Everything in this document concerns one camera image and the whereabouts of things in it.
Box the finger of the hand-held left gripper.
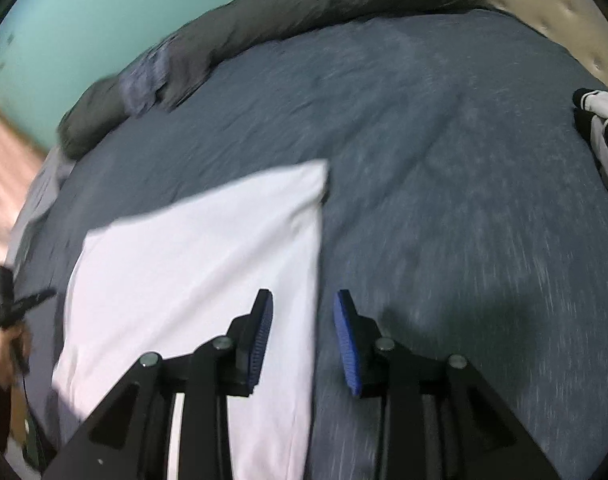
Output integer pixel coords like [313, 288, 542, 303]
[14, 287, 58, 312]

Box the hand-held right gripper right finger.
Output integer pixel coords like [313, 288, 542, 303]
[334, 289, 560, 480]

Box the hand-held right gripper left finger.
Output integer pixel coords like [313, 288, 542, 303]
[44, 289, 274, 480]

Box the white long-sleeve shirt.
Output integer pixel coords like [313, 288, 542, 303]
[51, 159, 331, 480]

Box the person's left hand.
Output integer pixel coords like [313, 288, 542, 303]
[0, 326, 33, 392]

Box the light grey sheet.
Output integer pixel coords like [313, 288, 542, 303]
[6, 147, 78, 282]

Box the pink curtain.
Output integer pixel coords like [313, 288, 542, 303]
[0, 92, 50, 257]

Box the bed with blue woven sheet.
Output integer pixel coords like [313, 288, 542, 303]
[14, 7, 608, 480]

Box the blue-grey checked garment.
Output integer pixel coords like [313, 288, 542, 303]
[119, 52, 171, 119]

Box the dark grey garment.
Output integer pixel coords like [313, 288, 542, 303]
[156, 35, 221, 112]

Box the black and white striped garment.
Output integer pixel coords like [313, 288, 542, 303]
[573, 87, 608, 207]

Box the cream tufted headboard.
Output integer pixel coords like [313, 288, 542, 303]
[456, 0, 608, 94]

